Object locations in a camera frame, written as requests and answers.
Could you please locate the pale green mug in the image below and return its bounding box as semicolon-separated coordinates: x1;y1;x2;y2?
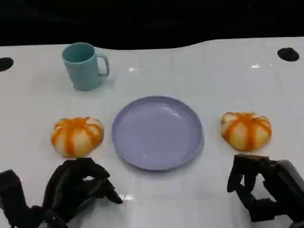
62;42;110;91

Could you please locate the lilac plate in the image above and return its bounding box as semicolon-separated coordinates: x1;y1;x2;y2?
111;95;205;172

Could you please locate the black table grommet hole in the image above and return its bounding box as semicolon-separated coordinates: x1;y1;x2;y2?
277;47;300;62
0;57;14;72

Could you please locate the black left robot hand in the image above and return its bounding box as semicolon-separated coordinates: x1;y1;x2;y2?
42;157;124;224

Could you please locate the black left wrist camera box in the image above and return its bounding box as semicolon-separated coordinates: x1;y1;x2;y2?
0;169;32;228

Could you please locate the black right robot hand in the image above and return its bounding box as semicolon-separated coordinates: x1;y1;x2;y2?
227;153;304;224

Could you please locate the orange and white bread roll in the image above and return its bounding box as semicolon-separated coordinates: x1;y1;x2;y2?
50;116;105;158
220;111;272;152

